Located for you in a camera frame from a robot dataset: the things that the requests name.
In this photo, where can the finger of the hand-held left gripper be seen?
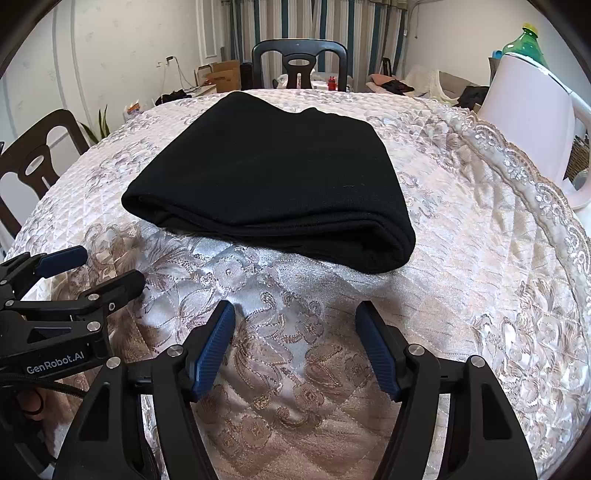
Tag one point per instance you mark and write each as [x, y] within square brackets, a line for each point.
[115, 288]
[60, 261]

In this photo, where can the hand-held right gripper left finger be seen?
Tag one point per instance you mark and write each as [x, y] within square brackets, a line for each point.
[212, 350]

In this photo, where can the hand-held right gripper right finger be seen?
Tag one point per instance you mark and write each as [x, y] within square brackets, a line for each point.
[378, 350]

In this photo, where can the black pants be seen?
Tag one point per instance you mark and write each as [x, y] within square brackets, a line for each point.
[277, 184]

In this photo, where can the person's left hand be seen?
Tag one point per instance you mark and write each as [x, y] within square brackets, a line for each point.
[32, 404]

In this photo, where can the quilted floral tablecloth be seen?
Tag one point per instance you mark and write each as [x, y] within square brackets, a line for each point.
[461, 277]

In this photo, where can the dark wooden chair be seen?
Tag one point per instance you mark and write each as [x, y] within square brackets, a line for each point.
[60, 122]

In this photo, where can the green potted plant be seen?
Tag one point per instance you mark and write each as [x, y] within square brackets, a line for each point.
[99, 124]

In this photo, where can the black bag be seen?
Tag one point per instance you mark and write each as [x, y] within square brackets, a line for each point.
[173, 98]

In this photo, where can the cardboard box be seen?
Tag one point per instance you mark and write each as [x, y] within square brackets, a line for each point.
[226, 74]

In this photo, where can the dark cloth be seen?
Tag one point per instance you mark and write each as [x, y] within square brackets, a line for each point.
[397, 86]

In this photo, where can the black clothing pile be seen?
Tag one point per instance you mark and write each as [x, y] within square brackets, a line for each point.
[473, 97]

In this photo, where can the pink pillow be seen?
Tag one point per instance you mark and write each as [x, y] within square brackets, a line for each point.
[378, 78]

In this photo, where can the cream sofa cover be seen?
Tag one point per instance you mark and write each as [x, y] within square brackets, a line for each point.
[429, 83]

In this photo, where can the wicker basket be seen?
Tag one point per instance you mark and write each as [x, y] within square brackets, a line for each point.
[579, 159]

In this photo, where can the white electric kettle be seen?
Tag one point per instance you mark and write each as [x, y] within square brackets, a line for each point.
[526, 115]

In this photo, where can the sofa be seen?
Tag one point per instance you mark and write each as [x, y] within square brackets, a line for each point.
[461, 83]

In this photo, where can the slim dark chair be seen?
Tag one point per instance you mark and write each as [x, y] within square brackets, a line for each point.
[386, 64]

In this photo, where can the black plastic chair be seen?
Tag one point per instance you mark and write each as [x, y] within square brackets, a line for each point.
[300, 46]

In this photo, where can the striped curtain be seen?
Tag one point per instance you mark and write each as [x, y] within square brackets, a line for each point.
[360, 37]

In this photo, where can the blue plastic jug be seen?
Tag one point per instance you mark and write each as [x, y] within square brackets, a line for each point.
[496, 54]

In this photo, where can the green plastic bottle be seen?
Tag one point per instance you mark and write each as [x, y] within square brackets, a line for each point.
[524, 46]

